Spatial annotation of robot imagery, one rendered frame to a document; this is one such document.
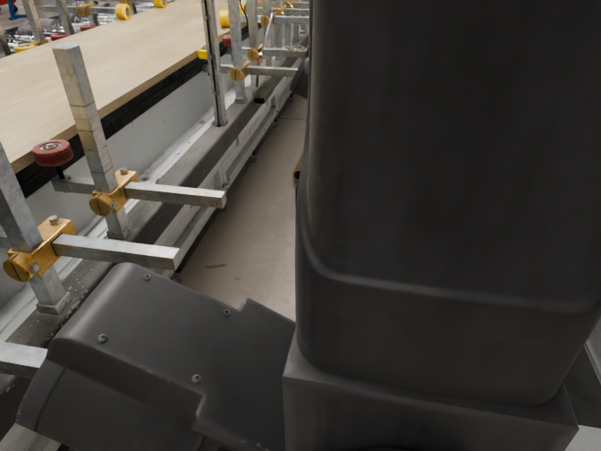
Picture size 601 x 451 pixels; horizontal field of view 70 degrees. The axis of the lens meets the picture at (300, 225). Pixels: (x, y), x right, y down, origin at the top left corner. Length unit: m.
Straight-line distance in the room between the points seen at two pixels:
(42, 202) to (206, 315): 1.10
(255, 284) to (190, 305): 1.81
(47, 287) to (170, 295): 0.80
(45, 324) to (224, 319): 0.83
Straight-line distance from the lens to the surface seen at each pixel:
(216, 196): 1.00
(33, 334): 0.97
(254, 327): 0.16
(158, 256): 0.81
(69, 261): 1.26
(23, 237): 0.88
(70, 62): 0.97
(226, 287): 1.97
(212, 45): 1.63
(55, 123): 1.33
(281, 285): 1.95
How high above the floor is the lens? 1.33
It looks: 35 degrees down
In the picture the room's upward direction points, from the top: straight up
